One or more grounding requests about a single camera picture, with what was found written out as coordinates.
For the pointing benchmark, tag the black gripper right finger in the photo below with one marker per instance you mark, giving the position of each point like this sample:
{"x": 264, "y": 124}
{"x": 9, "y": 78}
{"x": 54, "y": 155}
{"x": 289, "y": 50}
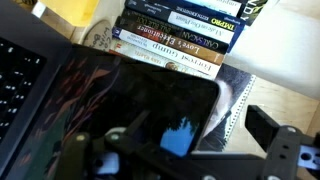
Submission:
{"x": 283, "y": 150}

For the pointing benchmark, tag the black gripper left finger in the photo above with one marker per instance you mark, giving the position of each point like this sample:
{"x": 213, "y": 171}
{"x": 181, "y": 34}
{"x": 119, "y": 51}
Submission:
{"x": 73, "y": 156}

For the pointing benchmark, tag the dark laptop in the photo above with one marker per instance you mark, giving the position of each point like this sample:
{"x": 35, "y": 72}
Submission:
{"x": 100, "y": 93}

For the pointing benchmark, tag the spiral notebook with face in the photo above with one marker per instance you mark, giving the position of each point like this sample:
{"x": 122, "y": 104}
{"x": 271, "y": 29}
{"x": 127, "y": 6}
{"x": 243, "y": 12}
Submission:
{"x": 230, "y": 86}

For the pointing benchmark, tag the cream spine book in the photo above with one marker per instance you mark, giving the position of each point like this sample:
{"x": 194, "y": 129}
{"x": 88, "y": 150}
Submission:
{"x": 143, "y": 53}

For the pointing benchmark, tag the white Forrest Gump book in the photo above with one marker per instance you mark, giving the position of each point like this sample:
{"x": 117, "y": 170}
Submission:
{"x": 186, "y": 60}

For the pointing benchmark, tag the black Carl Sagan book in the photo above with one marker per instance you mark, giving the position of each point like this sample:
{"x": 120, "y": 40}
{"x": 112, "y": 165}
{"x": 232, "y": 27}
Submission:
{"x": 200, "y": 40}

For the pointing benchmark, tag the blue Impro book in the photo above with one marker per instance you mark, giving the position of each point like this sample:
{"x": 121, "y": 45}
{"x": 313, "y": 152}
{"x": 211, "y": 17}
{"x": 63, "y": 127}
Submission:
{"x": 226, "y": 24}

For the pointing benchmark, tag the stack of books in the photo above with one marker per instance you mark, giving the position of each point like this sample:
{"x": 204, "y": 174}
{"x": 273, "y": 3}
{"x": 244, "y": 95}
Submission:
{"x": 186, "y": 49}

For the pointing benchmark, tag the dark green book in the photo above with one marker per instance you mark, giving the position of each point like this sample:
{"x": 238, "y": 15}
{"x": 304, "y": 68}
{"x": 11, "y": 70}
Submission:
{"x": 253, "y": 10}

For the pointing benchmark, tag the yellow object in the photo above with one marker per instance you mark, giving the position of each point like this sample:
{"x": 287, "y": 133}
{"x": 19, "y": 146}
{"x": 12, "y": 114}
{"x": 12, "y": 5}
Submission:
{"x": 70, "y": 10}

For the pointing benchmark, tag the black book with white label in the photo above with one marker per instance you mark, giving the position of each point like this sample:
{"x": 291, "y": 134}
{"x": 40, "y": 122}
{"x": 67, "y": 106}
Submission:
{"x": 200, "y": 25}

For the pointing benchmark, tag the pale blue spine book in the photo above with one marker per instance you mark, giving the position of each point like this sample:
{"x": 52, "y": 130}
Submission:
{"x": 216, "y": 3}

